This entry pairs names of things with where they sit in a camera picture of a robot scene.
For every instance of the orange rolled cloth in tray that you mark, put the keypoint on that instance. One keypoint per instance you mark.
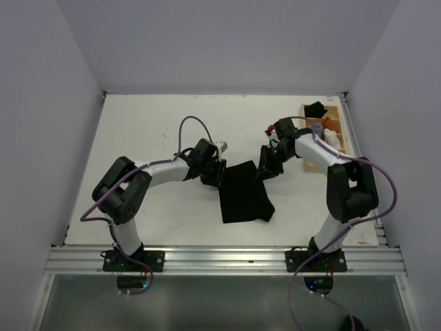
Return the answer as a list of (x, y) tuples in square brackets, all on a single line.
[(330, 124)]

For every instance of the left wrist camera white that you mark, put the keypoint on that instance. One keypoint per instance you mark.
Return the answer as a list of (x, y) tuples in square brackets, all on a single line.
[(222, 146)]

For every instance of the aluminium mounting rail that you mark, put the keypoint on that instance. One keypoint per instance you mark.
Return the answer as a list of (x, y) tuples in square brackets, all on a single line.
[(228, 261)]

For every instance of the wooden compartment organizer tray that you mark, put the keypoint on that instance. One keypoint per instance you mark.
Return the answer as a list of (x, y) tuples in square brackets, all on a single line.
[(333, 113)]

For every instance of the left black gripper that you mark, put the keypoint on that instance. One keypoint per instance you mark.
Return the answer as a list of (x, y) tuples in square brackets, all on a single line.
[(219, 177)]

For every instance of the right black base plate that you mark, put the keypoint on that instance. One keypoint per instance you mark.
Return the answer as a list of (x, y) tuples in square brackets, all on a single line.
[(325, 262)]

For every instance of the grey patterned rolled cloth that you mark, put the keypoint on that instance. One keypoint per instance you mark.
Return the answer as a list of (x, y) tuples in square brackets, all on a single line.
[(319, 130)]

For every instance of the black object bottom right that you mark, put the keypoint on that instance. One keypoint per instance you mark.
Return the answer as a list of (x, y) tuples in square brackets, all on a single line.
[(352, 323)]

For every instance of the white rolled cloth in tray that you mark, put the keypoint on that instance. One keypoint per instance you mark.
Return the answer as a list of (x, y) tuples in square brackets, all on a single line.
[(331, 138)]

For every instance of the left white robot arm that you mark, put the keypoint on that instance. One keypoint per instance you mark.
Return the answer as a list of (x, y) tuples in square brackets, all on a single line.
[(121, 191)]

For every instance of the black rolled cloth in tray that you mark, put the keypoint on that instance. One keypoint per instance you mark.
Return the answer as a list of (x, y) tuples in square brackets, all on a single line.
[(316, 110)]

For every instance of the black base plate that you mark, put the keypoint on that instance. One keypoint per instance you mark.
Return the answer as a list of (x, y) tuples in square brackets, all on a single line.
[(114, 261), (325, 262)]

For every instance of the black underwear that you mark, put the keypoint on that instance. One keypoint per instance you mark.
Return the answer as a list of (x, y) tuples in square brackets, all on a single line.
[(242, 198)]

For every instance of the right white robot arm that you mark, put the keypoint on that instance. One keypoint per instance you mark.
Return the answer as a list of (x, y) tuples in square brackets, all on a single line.
[(351, 188)]

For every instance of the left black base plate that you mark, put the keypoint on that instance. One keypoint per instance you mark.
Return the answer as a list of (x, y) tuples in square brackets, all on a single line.
[(114, 261)]

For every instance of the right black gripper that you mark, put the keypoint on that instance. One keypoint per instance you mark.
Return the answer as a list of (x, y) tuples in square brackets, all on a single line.
[(267, 169)]

